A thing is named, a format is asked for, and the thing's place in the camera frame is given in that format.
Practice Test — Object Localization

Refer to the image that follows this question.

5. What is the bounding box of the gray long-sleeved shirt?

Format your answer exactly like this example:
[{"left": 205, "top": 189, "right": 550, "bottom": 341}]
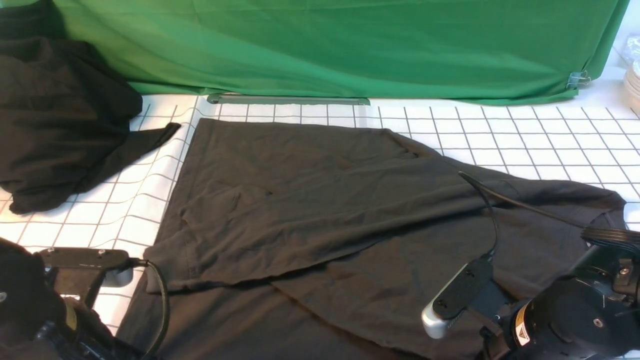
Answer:
[{"left": 144, "top": 118, "right": 626, "bottom": 360}]

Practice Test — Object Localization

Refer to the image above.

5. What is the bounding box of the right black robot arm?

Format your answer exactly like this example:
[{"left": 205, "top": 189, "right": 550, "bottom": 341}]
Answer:
[{"left": 476, "top": 227, "right": 640, "bottom": 360}]

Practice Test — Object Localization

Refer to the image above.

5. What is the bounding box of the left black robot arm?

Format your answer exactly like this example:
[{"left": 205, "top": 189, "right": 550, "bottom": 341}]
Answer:
[{"left": 0, "top": 239, "right": 156, "bottom": 360}]

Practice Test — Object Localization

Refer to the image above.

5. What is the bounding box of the gray metal bar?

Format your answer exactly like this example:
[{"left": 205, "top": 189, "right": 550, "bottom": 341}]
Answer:
[{"left": 206, "top": 93, "right": 371, "bottom": 106}]

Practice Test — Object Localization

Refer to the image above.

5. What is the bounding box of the green backdrop cloth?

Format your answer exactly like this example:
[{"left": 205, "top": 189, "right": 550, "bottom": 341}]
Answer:
[{"left": 54, "top": 0, "right": 629, "bottom": 106}]

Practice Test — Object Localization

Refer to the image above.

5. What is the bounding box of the black garment pile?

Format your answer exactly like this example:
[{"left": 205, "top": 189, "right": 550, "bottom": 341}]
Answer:
[{"left": 0, "top": 0, "right": 181, "bottom": 215}]

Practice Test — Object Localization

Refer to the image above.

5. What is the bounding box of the white grid table mat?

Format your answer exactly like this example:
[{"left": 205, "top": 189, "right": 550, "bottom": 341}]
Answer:
[{"left": 0, "top": 95, "right": 639, "bottom": 258}]

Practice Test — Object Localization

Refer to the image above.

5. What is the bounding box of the bottom white bowl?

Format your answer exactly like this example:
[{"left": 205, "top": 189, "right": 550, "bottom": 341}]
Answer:
[{"left": 622, "top": 59, "right": 640, "bottom": 116}]

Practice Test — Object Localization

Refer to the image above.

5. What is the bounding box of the clear plastic bag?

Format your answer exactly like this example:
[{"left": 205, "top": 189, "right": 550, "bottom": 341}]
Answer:
[{"left": 619, "top": 31, "right": 640, "bottom": 66}]

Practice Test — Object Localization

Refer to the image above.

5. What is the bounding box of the right camera cable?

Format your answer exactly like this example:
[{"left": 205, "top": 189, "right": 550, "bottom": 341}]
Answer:
[{"left": 458, "top": 171, "right": 586, "bottom": 261}]

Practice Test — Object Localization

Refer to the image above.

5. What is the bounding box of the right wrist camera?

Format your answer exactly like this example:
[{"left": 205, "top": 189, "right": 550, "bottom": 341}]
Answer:
[{"left": 421, "top": 257, "right": 493, "bottom": 340}]

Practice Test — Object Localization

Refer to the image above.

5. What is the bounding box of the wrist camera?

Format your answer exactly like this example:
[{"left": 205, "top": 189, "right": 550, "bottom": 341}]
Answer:
[
  {"left": 421, "top": 257, "right": 493, "bottom": 340},
  {"left": 38, "top": 247, "right": 134, "bottom": 289}
]

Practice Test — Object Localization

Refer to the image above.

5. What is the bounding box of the black cable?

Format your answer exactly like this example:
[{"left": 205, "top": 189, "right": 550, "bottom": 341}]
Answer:
[{"left": 131, "top": 258, "right": 171, "bottom": 358}]

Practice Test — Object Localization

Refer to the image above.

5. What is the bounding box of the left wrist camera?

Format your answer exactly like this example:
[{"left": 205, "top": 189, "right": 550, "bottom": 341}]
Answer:
[{"left": 38, "top": 247, "right": 134, "bottom": 289}]

